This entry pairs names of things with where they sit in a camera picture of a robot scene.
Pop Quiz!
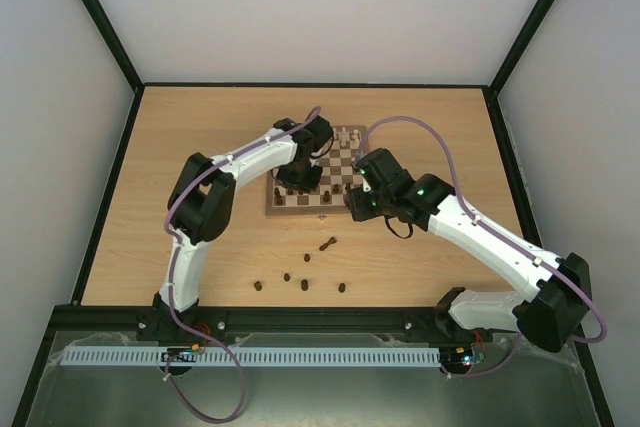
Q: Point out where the wooden chess board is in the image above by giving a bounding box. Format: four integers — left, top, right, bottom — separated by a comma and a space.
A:
265, 125, 367, 217

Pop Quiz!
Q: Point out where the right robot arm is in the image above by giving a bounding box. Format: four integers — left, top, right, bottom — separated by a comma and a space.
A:
347, 148, 591, 353

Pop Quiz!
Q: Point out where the light blue cable duct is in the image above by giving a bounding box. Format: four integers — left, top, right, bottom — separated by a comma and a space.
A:
60, 346, 441, 368

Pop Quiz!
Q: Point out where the white chess pieces row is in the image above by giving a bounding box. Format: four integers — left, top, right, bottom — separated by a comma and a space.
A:
333, 125, 363, 149

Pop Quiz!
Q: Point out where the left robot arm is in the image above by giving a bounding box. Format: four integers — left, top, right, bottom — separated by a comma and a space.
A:
153, 108, 333, 318

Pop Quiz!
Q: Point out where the black aluminium frame rail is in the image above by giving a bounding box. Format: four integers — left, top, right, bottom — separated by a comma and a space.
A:
46, 305, 498, 346

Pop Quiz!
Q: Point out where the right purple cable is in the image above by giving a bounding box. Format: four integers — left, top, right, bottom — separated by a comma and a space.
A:
355, 116, 611, 379

